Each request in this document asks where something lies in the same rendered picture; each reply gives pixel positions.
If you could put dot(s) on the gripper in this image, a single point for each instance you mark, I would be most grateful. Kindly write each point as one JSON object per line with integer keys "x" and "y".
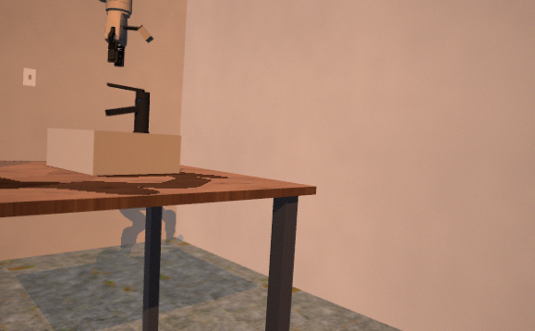
{"x": 117, "y": 35}

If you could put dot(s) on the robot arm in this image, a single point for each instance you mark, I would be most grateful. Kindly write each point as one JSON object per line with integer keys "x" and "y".
{"x": 126, "y": 6}

